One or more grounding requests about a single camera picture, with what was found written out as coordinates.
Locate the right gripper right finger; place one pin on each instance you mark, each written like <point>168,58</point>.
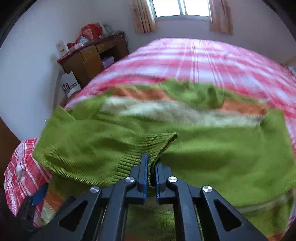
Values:
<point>201,213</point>

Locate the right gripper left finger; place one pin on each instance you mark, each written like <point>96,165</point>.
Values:
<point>98,213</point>

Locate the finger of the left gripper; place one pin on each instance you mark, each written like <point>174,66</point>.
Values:
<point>39,196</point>

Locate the green striped knit sweater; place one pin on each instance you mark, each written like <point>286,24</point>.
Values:
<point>207,135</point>

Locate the brown wooden door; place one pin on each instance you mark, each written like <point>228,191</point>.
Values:
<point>8,143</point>

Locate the white paper shopping bag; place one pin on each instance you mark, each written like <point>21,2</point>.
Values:
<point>69,84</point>

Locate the wooden desk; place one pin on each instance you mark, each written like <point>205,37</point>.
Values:
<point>87,62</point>

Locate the white card on desk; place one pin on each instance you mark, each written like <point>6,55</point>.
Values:
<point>62,48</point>

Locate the stacked boxes in desk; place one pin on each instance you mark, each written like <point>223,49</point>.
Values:
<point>108,61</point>

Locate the red plaid bed sheet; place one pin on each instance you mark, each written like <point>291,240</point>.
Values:
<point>199,61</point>

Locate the red gift bag on desk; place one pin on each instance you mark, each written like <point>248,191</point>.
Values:
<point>91,31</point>

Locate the striped pillow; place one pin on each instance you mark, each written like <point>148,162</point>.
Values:
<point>292,69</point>

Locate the right beige window curtain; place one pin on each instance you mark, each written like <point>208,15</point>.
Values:
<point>221,18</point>

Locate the beige window curtain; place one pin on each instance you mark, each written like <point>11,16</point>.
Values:
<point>221,18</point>
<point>142,16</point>

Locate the left beige window curtain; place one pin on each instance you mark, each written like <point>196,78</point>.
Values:
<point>142,16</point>

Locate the window with frame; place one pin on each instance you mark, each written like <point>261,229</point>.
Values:
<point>180,9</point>

